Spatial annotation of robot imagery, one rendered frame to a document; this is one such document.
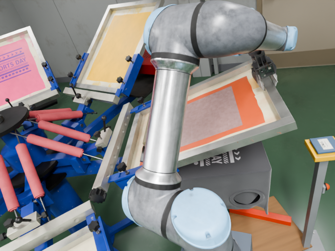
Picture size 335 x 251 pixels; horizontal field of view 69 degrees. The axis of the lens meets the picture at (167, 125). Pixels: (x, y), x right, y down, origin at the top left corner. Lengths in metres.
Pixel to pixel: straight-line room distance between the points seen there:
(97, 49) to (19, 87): 0.72
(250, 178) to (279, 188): 1.14
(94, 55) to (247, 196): 1.58
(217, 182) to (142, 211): 0.70
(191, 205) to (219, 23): 0.37
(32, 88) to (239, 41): 2.00
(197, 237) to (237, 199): 0.89
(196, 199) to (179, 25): 0.37
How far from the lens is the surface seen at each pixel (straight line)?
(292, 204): 2.29
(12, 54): 2.65
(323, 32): 3.96
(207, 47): 0.53
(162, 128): 0.55
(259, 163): 1.25
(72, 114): 1.71
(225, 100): 1.27
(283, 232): 2.12
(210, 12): 0.53
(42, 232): 1.24
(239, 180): 1.24
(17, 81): 2.44
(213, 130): 1.12
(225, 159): 1.27
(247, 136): 0.97
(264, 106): 1.13
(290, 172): 2.49
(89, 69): 2.13
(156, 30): 0.58
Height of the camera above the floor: 1.87
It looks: 36 degrees down
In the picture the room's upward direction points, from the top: 17 degrees counter-clockwise
